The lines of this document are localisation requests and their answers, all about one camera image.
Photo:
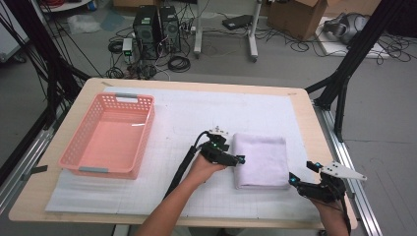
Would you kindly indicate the aluminium rail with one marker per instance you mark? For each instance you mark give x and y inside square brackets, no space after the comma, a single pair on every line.
[23,164]
[341,147]

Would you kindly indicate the white floor board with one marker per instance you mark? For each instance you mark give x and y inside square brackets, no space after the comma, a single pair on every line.
[331,47]

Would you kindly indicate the black computer tower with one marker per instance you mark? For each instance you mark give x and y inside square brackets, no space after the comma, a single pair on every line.
[146,32]
[170,29]

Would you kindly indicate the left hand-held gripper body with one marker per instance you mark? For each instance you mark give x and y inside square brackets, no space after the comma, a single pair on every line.
[216,152]

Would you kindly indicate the person's right hand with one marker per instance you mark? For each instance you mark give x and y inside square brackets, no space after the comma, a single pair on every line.
[329,211]

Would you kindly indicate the black frame strut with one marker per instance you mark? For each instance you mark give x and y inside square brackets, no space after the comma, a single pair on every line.
[42,55]
[354,52]

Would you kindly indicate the brown cardboard box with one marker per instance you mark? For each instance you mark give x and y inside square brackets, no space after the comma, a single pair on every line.
[295,19]

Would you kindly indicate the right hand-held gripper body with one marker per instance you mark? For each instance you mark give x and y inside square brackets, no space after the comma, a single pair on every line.
[327,191]

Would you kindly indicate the person's left hand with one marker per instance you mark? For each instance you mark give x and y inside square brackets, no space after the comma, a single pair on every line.
[205,172]

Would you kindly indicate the white round table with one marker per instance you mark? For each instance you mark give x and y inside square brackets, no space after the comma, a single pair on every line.
[65,6]

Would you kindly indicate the white grid mat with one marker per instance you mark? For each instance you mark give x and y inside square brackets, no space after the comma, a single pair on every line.
[203,108]

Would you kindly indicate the flat black device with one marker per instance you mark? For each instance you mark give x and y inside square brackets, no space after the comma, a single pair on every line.
[237,21]

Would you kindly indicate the white cabinet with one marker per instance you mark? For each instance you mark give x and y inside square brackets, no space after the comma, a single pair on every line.
[8,42]

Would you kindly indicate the small white box device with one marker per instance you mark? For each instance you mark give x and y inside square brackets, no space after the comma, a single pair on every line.
[127,46]

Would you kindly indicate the lavender printed towel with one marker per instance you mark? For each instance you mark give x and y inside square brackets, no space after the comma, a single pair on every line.
[262,160]

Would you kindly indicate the grey rail clamp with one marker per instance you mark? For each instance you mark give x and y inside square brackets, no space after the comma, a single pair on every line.
[37,169]

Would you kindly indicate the clear plastic bag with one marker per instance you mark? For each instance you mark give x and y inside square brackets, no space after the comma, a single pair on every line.
[82,23]

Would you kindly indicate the white metal stand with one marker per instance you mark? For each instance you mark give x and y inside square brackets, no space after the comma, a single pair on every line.
[253,36]

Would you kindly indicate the flat brown cardboard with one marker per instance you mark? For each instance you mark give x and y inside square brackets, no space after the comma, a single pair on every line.
[131,2]

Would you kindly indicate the grey padded headset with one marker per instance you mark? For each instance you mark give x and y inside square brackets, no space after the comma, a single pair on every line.
[344,28]

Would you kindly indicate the pink plastic basket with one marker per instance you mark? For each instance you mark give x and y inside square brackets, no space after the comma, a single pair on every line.
[108,144]

